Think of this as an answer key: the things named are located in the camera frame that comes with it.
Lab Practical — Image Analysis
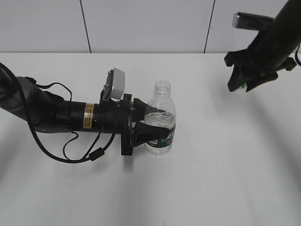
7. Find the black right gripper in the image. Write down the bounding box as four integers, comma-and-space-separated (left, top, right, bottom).
224, 49, 297, 92

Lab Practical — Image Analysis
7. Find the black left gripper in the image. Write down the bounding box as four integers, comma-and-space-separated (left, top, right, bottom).
70, 94, 174, 156

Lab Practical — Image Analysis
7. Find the white green bottle cap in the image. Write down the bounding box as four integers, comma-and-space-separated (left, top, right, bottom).
235, 83, 247, 94

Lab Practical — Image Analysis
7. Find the clear cestbon water bottle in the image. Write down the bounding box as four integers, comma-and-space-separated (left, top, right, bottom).
144, 80, 176, 156

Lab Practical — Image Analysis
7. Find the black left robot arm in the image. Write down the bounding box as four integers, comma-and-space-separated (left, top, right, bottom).
0, 65, 175, 156

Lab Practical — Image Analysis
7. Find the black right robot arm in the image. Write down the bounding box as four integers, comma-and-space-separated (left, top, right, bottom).
224, 0, 301, 92

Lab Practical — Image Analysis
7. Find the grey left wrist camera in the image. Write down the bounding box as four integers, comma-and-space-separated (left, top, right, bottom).
99, 68, 125, 104

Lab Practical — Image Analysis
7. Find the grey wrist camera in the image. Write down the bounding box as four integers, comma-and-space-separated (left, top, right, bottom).
99, 68, 125, 104
232, 12, 274, 31

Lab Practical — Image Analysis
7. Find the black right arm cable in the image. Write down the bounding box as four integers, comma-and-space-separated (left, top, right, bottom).
294, 44, 301, 67

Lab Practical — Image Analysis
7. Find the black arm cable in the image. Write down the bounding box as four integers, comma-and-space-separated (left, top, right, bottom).
0, 61, 117, 163
294, 44, 301, 67

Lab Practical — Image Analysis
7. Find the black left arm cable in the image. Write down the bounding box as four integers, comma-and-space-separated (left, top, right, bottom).
0, 61, 117, 163

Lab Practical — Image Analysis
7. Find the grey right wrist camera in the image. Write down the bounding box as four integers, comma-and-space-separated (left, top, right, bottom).
232, 12, 274, 31

